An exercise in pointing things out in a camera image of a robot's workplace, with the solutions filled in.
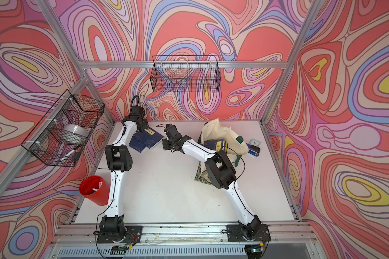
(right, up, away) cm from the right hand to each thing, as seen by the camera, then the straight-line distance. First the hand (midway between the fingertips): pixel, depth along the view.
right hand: (167, 146), depth 98 cm
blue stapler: (+54, -2, 0) cm, 54 cm away
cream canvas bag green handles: (+29, +10, -2) cm, 30 cm away
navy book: (+31, +1, -2) cm, 31 cm away
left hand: (-20, +14, +14) cm, 28 cm away
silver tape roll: (-35, +7, -28) cm, 46 cm away
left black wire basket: (-46, +3, -32) cm, 56 cm away
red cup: (-34, -21, -17) cm, 43 cm away
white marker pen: (-40, -2, -27) cm, 48 cm away
